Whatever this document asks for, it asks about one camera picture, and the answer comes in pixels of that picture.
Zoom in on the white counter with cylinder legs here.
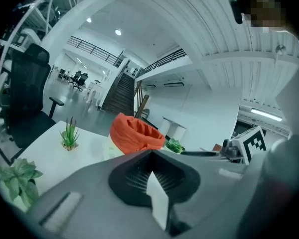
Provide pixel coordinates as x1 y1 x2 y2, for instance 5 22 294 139
160 116 188 140

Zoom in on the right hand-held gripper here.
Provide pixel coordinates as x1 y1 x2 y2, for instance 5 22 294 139
180 125 268 165

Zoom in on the orange drawstring storage bag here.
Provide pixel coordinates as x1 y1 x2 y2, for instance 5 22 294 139
103 112 166 159

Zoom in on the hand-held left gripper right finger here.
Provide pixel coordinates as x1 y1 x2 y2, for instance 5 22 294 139
152 149 247 239

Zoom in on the small grey-green succulent plant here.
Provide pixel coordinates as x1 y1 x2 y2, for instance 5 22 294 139
0 158 44 209

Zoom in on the white shelf rack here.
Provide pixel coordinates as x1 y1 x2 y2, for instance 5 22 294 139
0 0 81 60

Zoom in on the black head-worn camera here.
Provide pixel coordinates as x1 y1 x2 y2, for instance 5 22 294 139
228 0 245 25

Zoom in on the black mesh office chair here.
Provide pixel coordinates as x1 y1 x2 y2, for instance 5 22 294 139
8 43 66 149

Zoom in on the small spiky potted plant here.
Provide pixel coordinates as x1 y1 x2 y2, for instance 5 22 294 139
59 116 80 152

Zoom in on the dark wooden staircase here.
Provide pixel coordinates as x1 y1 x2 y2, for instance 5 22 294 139
101 72 150 120

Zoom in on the long ceiling tube light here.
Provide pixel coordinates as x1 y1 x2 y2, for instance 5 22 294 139
250 108 283 122

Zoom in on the distant black office chair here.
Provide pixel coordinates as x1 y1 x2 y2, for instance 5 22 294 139
77 72 89 92
70 70 83 90

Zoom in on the black balcony railing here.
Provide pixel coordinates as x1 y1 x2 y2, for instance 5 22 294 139
67 35 124 68

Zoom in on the person's head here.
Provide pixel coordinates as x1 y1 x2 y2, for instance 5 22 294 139
239 0 288 34

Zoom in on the broad-leaf green potted plant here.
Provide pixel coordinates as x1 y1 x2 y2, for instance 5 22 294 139
164 137 186 154

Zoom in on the person's white printed shirt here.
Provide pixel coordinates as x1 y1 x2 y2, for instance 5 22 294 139
239 31 299 234

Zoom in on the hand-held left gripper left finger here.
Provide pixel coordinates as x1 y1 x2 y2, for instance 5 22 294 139
27 149 170 239

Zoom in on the black upper floor railing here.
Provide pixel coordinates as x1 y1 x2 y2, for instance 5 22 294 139
137 48 188 77

